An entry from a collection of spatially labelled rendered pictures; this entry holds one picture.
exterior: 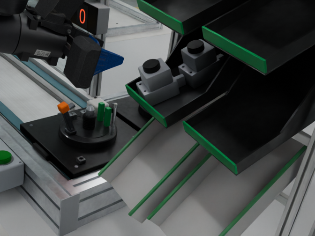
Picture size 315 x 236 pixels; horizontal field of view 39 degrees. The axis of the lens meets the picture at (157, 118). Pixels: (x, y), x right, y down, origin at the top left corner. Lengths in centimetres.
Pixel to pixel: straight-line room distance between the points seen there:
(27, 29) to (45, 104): 76
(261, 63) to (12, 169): 62
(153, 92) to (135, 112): 47
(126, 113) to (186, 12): 55
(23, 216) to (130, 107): 43
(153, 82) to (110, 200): 36
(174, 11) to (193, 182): 31
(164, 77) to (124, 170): 24
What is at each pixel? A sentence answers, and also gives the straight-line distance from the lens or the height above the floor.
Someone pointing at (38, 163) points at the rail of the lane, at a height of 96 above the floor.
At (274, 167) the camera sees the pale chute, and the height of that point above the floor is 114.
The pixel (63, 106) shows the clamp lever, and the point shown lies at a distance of 101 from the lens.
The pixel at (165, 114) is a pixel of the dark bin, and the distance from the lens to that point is 75.
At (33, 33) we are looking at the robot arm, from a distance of 60.
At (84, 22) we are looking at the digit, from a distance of 119.
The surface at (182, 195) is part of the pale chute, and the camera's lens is 82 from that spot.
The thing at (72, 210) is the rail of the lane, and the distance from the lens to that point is 95.
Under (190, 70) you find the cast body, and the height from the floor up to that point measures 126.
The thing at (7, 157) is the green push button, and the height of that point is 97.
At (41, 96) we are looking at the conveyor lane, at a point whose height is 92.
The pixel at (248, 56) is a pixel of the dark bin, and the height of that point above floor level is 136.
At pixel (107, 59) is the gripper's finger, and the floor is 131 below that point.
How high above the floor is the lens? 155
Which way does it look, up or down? 28 degrees down
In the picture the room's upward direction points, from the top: 10 degrees clockwise
